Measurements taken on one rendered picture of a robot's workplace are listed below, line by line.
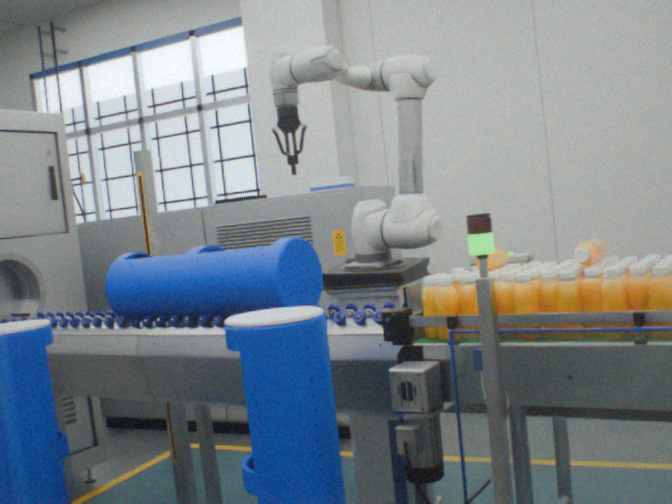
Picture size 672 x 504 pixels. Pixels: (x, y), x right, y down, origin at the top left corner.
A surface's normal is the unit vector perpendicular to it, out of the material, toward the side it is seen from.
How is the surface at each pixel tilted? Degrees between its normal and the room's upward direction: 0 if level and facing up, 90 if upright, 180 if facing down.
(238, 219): 90
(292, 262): 90
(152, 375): 109
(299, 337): 90
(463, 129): 90
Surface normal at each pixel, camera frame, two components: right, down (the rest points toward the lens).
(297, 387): 0.37, 0.01
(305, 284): 0.85, -0.06
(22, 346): 0.65, -0.03
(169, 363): -0.44, 0.44
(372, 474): -0.42, 0.10
